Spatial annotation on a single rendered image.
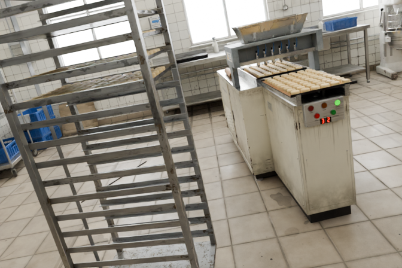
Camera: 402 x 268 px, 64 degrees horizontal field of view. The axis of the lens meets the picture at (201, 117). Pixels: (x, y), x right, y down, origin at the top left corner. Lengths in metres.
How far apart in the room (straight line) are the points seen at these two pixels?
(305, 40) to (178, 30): 3.27
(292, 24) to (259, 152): 1.07
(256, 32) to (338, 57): 3.76
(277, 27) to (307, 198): 1.30
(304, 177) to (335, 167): 0.20
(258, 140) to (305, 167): 0.70
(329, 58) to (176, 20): 2.75
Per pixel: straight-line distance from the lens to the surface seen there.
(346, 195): 2.34
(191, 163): 1.79
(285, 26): 2.67
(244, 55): 2.63
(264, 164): 2.81
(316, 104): 1.98
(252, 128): 2.68
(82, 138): 1.42
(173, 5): 5.69
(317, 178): 2.19
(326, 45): 5.46
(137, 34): 1.20
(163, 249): 2.14
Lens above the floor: 1.41
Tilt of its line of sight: 16 degrees down
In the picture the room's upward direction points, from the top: 12 degrees counter-clockwise
